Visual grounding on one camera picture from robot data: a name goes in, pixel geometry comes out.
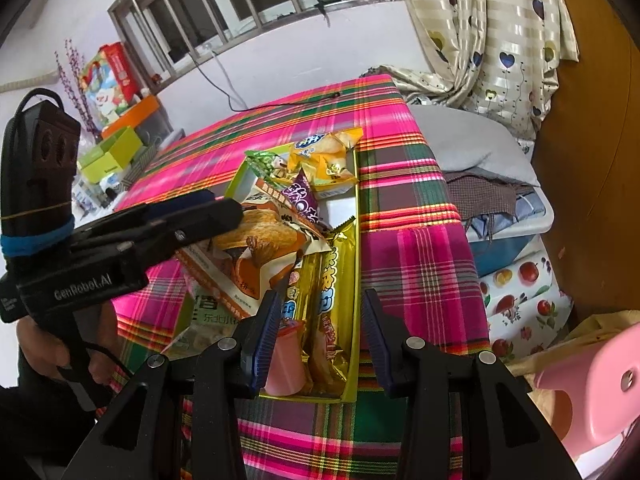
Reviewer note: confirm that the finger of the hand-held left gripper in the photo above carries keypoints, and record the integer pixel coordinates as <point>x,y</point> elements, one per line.
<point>175,205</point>
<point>210,220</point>

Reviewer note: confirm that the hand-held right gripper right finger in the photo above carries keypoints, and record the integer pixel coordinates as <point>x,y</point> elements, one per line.
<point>377,340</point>

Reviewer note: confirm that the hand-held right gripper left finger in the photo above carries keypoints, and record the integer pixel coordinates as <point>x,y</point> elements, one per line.
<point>262,340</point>

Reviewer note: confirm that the pink jelly cup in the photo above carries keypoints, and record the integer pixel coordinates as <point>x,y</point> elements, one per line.
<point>285,360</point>

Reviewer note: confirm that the orange snack bag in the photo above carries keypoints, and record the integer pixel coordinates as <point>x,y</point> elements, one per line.
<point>260,240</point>

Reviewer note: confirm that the clear peanut bag green label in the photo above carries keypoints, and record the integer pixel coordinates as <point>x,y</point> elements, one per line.
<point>210,320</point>

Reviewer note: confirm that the long yellow snack bar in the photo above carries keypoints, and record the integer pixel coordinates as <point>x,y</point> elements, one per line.
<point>299,285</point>
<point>330,300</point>

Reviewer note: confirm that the green pea snack packet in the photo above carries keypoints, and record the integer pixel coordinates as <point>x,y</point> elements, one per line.
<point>265,162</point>

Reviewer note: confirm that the purple snack packet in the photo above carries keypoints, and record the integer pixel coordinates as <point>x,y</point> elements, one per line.
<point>300,200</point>

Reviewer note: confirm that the yellow biscuit bag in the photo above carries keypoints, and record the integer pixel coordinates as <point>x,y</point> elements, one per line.
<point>325,160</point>

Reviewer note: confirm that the white box with lime rim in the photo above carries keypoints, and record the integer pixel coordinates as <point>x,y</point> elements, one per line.
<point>340,205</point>

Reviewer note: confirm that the person's left hand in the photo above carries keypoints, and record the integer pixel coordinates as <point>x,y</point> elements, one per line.
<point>40,340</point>

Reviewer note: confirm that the striped storage basket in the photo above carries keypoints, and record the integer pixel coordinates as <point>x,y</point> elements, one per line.
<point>142,160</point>

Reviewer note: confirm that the white side table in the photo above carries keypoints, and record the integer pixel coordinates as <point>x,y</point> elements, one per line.
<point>100,192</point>

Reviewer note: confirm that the lime green open box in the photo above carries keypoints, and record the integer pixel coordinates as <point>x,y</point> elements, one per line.
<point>112,155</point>

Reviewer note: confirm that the purple flower branches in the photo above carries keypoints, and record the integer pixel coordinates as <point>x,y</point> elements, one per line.
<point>75,85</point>

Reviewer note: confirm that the orange box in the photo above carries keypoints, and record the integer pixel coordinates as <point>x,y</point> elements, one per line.
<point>135,112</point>

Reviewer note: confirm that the colourful cartoon gift box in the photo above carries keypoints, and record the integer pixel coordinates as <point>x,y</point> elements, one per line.
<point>110,85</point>

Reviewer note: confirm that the blue storage bin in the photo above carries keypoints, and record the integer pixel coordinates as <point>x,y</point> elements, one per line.
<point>500,255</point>

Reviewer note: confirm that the fruit print cloth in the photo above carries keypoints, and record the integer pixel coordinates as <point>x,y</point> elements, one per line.
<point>525,300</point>

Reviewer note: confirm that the brown checked cloth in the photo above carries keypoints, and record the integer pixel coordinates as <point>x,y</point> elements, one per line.
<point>485,190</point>

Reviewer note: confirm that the pale yellow cloth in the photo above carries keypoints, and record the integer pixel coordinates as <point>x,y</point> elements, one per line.
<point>575,340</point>

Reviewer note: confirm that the white plastic bin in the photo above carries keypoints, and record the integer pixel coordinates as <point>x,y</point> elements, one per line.
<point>542,220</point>

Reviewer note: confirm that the metal window grille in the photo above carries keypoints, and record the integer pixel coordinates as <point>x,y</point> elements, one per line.
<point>225,0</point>

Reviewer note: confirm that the pink plastic stool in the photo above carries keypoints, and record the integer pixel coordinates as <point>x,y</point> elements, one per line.
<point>590,390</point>

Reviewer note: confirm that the grey pillow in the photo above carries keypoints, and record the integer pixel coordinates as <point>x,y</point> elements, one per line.
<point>475,135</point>

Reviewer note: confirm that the black hook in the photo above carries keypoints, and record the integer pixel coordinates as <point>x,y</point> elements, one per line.
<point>322,0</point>

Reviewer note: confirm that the wooden wardrobe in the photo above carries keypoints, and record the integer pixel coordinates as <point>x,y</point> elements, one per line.
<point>600,135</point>

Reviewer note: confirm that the heart print curtain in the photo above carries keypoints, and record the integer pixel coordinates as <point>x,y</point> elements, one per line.
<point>500,35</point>

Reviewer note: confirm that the white wall pipe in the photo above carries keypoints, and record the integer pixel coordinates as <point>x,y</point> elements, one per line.
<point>30,80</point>

